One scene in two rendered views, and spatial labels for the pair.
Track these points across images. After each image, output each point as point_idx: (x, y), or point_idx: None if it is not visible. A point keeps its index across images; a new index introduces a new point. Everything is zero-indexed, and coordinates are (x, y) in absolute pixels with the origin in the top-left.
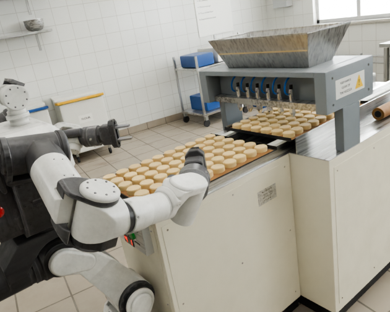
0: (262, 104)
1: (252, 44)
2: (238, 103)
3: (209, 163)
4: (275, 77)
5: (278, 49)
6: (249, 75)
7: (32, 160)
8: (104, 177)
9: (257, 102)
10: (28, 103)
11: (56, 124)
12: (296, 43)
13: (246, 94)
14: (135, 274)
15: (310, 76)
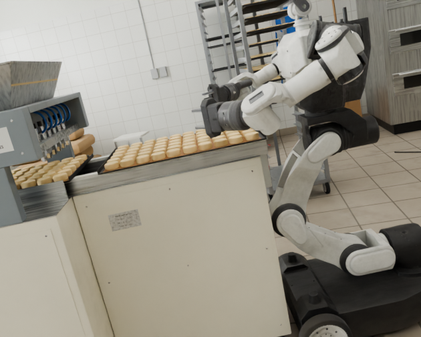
0: (61, 139)
1: (39, 70)
2: (49, 147)
3: (174, 137)
4: (67, 100)
5: (48, 77)
6: (57, 101)
7: None
8: (255, 132)
9: (57, 138)
10: (290, 17)
11: (274, 82)
12: (56, 71)
13: (45, 134)
14: (274, 197)
15: (77, 95)
